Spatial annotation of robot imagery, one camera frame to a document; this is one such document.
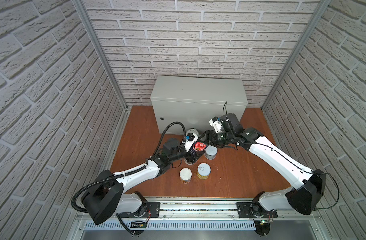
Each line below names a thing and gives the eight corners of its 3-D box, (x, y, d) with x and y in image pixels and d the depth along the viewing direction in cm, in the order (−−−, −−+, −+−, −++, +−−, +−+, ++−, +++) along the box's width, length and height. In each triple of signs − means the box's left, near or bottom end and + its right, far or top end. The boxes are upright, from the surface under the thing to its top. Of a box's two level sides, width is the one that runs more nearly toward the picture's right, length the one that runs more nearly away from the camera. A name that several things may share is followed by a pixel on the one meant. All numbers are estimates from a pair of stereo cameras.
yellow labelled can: (197, 179, 86) (198, 176, 81) (196, 166, 91) (197, 162, 86) (209, 179, 86) (211, 176, 81) (208, 166, 91) (210, 162, 86)
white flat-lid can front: (179, 183, 83) (178, 179, 78) (179, 172, 88) (179, 167, 82) (191, 183, 83) (192, 179, 78) (191, 172, 88) (192, 167, 82)
